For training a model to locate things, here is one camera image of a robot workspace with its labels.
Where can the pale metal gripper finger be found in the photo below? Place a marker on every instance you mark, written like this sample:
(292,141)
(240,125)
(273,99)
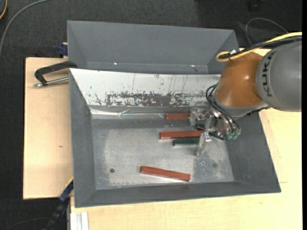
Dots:
(197,117)
(202,144)

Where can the pale wood flat board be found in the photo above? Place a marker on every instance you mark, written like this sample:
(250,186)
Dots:
(48,128)

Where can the dark green flat block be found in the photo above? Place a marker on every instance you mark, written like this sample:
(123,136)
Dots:
(185,142)

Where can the grey metal bin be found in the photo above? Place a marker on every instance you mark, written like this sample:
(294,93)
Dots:
(153,152)

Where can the red-brown flat block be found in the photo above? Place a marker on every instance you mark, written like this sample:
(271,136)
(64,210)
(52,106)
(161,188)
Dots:
(177,116)
(180,134)
(165,173)

